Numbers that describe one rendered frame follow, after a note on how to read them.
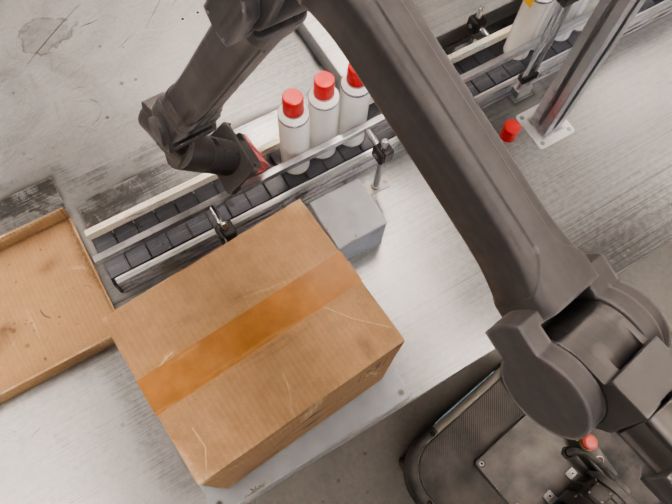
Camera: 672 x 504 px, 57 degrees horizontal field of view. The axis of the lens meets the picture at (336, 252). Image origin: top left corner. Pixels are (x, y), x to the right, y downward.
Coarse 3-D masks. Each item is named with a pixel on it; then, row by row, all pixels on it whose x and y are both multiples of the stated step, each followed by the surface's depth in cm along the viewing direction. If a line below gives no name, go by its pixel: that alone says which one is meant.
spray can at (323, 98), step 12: (324, 72) 97; (324, 84) 96; (312, 96) 100; (324, 96) 98; (336, 96) 100; (312, 108) 101; (324, 108) 100; (336, 108) 101; (312, 120) 104; (324, 120) 103; (336, 120) 105; (312, 132) 107; (324, 132) 106; (336, 132) 109; (312, 144) 111; (324, 156) 114
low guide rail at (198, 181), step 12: (492, 36) 122; (504, 36) 124; (468, 48) 121; (480, 48) 123; (456, 60) 121; (264, 144) 112; (276, 144) 112; (192, 180) 108; (204, 180) 109; (168, 192) 107; (180, 192) 108; (144, 204) 106; (156, 204) 107; (120, 216) 105; (132, 216) 106; (96, 228) 104; (108, 228) 105
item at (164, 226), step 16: (560, 32) 118; (528, 48) 116; (496, 64) 115; (464, 80) 113; (352, 128) 108; (320, 144) 107; (336, 144) 107; (288, 160) 105; (304, 160) 106; (256, 176) 104; (272, 176) 105; (224, 192) 102; (240, 192) 103; (192, 208) 101; (160, 224) 100; (176, 224) 101; (128, 240) 99; (144, 240) 100; (96, 256) 98; (112, 256) 98
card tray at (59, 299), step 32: (32, 224) 110; (64, 224) 113; (0, 256) 110; (32, 256) 111; (64, 256) 111; (0, 288) 108; (32, 288) 108; (64, 288) 109; (96, 288) 109; (0, 320) 106; (32, 320) 106; (64, 320) 107; (96, 320) 107; (0, 352) 104; (32, 352) 104; (64, 352) 105; (96, 352) 105; (0, 384) 102; (32, 384) 102
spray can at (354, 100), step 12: (348, 72) 98; (348, 84) 101; (360, 84) 100; (348, 96) 102; (360, 96) 101; (348, 108) 105; (360, 108) 104; (348, 120) 108; (360, 120) 108; (348, 144) 115; (360, 144) 116
